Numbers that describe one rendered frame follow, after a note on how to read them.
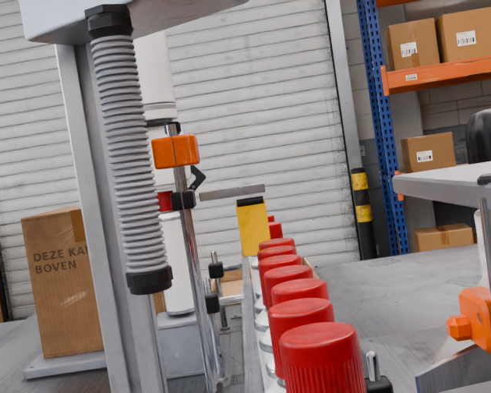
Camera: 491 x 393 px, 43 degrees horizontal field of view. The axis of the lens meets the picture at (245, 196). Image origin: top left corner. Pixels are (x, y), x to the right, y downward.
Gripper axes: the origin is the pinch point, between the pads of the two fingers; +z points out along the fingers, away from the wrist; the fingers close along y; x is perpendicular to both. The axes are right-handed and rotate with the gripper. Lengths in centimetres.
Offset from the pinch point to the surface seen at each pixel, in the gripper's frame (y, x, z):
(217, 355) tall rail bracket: 5.8, -10.5, 21.6
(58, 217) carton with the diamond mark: -21.5, 11.4, -2.0
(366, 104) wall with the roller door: 122, 396, -40
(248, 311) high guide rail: 11.6, -22.3, 12.8
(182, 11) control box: 10, -55, -19
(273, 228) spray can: 16.0, -34.0, 1.0
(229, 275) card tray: 6, 72, 24
